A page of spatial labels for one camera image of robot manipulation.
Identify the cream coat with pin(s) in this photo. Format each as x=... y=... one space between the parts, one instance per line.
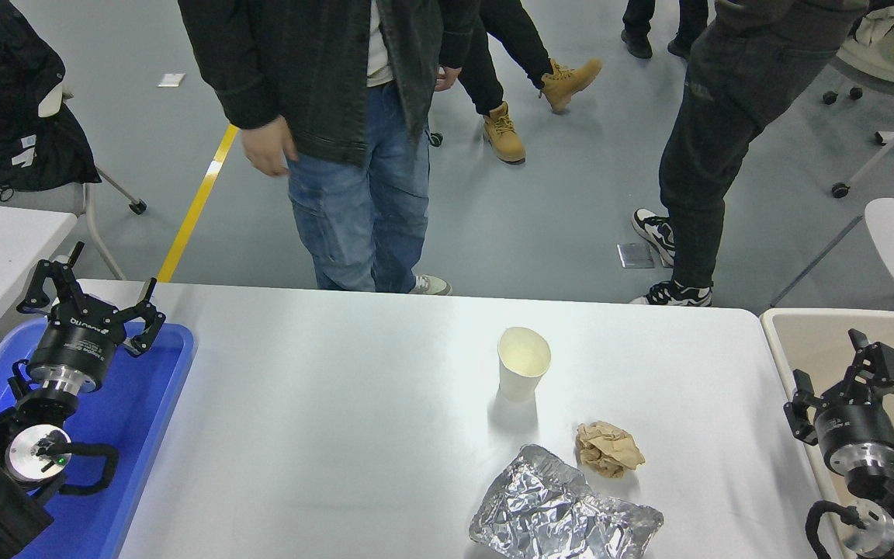
x=889 y=43

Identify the silver floor plate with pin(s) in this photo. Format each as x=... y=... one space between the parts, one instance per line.
x=633 y=256

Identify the silver foil tray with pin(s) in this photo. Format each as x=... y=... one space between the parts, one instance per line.
x=548 y=512

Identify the grey chair with armrest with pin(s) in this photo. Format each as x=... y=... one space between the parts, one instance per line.
x=28 y=200

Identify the person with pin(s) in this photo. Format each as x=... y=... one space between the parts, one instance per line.
x=637 y=43
x=482 y=70
x=711 y=140
x=354 y=202

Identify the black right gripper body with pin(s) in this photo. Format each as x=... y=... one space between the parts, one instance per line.
x=858 y=431

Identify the blue plastic tray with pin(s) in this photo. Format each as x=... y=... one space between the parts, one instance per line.
x=133 y=435

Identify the tan paper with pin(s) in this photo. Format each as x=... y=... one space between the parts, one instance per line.
x=610 y=450

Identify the person's left hand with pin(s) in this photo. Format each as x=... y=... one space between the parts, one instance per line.
x=447 y=79

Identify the white paper cup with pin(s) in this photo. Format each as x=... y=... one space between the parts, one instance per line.
x=521 y=380

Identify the person's right hand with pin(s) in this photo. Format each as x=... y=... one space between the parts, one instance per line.
x=268 y=147

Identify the black coat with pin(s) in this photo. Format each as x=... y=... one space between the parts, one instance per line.
x=67 y=163

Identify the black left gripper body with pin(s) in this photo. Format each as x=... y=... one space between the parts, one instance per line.
x=74 y=341

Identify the large pale bin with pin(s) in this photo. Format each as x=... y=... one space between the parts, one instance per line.
x=819 y=349

